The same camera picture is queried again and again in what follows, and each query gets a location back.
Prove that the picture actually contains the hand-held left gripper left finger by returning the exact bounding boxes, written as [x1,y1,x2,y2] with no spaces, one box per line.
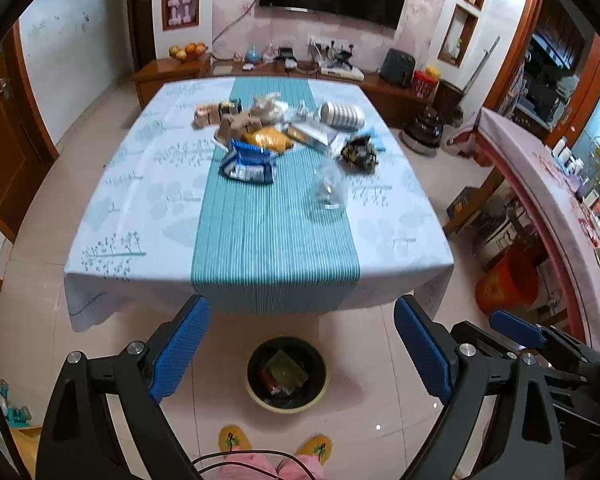
[35,294,212,480]

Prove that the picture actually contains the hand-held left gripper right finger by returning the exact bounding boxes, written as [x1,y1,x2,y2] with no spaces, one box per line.
[394,295,566,480]

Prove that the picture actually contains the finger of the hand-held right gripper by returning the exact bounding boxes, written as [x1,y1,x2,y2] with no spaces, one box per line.
[450,321,522,357]
[489,310,600,378]

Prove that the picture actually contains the black trash bin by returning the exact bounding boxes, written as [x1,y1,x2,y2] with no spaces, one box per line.
[245,336,331,415]

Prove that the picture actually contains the orange red bucket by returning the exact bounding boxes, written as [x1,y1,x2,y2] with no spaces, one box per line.
[475,250,539,317]

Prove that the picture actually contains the yellow slipper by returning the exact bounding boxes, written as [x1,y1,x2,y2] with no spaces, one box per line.
[295,435,334,467]
[218,425,254,457]

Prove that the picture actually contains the green wrapper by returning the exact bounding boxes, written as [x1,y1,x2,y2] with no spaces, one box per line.
[264,352,309,397]

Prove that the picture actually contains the teal striped table runner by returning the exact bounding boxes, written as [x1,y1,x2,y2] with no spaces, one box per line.
[190,76,363,316]

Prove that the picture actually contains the table with pink tablecloth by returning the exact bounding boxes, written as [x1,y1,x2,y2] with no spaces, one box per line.
[452,107,600,356]

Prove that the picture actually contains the pink trousers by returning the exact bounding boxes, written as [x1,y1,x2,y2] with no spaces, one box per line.
[214,452,327,480]

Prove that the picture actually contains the teal toy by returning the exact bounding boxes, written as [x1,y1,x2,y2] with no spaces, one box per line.
[0,379,32,424]

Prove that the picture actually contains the clear plastic cup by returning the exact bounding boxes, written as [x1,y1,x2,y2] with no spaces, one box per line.
[310,157,350,212]

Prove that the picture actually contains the blue snack bag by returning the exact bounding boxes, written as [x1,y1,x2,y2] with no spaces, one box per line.
[221,140,277,185]

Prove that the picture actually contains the dark snack wrapper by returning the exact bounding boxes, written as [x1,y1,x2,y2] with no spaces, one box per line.
[341,135,378,169]

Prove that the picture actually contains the stack of dark pots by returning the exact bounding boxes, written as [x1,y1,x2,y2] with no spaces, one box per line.
[400,105,444,154]

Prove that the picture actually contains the yellow snack bag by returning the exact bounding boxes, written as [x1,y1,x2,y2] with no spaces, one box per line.
[243,126,294,154]

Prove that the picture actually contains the brown cardboard carton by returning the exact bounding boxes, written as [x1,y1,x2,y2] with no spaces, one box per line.
[216,112,264,144]

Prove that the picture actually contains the small brown cardboard box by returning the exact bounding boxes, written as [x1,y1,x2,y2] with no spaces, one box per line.
[194,103,222,129]

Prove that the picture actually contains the yellow silver packet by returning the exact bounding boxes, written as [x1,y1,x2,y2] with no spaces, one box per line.
[286,125,339,154]

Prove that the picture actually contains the grey checked paper cup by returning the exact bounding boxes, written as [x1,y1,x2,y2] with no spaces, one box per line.
[320,101,366,130]

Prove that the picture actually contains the crumpled clear plastic bag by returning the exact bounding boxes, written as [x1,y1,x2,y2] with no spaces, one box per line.
[251,92,286,124]

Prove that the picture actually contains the red tin with yellow lid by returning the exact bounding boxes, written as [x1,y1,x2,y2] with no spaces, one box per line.
[410,65,441,104]

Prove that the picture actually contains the clear plastic packaging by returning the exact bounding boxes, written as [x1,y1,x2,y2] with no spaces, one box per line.
[284,102,322,126]

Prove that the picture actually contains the wooden door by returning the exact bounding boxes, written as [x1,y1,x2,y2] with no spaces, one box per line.
[0,25,57,243]

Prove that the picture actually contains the wooden television cabinet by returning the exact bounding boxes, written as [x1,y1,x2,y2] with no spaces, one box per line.
[132,54,463,128]

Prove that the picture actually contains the dark grey appliance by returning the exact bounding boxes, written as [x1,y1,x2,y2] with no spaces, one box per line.
[381,48,415,87]

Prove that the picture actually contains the white set-top box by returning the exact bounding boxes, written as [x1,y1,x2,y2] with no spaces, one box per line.
[319,62,365,82]

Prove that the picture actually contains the bowl of fruit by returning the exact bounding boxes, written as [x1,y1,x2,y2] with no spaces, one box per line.
[168,42,210,64]

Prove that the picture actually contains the white power strip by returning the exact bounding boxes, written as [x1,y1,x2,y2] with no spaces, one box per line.
[307,35,352,48]

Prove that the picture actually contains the pink ornament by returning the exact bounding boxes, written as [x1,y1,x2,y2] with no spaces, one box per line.
[167,0,197,27]

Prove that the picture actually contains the black cable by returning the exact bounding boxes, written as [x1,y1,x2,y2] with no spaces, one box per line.
[189,452,322,480]

